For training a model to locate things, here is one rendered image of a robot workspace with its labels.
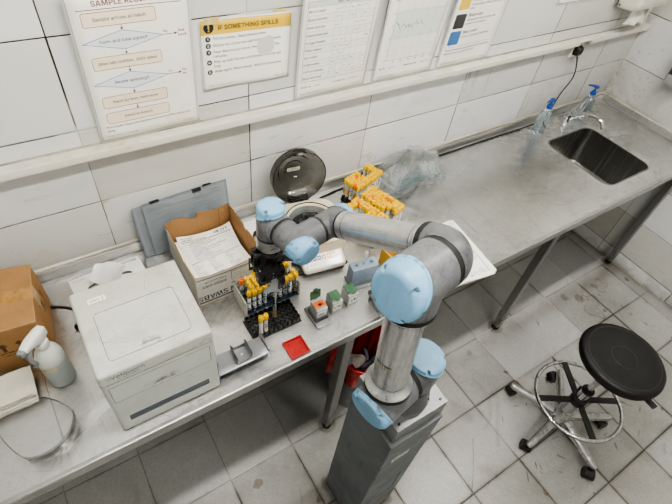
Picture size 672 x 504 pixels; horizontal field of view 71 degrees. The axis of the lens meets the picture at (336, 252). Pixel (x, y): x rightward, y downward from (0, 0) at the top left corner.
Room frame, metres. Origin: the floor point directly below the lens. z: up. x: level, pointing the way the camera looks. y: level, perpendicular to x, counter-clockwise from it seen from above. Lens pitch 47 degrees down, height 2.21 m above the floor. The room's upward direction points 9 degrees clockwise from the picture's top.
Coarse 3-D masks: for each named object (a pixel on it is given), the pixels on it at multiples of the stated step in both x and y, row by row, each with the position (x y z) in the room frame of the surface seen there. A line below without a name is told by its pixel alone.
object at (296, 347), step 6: (300, 336) 0.83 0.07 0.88; (288, 342) 0.81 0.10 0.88; (294, 342) 0.81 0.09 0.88; (300, 342) 0.82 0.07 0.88; (288, 348) 0.79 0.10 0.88; (294, 348) 0.79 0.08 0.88; (300, 348) 0.79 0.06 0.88; (306, 348) 0.80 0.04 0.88; (288, 354) 0.77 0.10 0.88; (294, 354) 0.77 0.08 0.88; (300, 354) 0.77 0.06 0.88
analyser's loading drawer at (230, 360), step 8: (240, 344) 0.74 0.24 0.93; (248, 344) 0.74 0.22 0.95; (256, 344) 0.76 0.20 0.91; (264, 344) 0.76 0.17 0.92; (224, 352) 0.72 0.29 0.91; (232, 352) 0.71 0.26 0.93; (240, 352) 0.72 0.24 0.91; (248, 352) 0.73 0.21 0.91; (256, 352) 0.73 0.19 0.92; (264, 352) 0.74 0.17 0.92; (224, 360) 0.69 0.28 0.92; (232, 360) 0.69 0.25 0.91; (240, 360) 0.70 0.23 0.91; (248, 360) 0.70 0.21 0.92; (224, 368) 0.66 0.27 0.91; (232, 368) 0.67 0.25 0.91
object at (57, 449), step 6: (42, 396) 0.50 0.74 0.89; (60, 402) 0.49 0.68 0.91; (72, 420) 0.44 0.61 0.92; (72, 426) 0.43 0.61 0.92; (72, 432) 0.42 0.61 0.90; (66, 438) 0.40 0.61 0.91; (72, 438) 0.41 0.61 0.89; (6, 444) 0.36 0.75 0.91; (60, 444) 0.38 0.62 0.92; (66, 444) 0.39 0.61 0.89; (12, 450) 0.35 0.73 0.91; (48, 450) 0.36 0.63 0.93; (54, 450) 0.37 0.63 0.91; (60, 450) 0.37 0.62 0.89; (36, 456) 0.34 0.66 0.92; (42, 456) 0.35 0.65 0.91; (48, 456) 0.35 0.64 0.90; (54, 456) 0.36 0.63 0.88; (30, 462) 0.34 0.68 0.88; (36, 462) 0.34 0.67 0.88
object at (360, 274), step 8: (352, 264) 1.10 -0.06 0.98; (360, 264) 1.11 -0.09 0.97; (368, 264) 1.11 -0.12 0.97; (376, 264) 1.12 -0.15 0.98; (352, 272) 1.08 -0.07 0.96; (360, 272) 1.09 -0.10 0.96; (368, 272) 1.10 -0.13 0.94; (352, 280) 1.07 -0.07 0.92; (360, 280) 1.09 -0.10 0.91; (368, 280) 1.11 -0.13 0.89; (360, 288) 1.08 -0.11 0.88
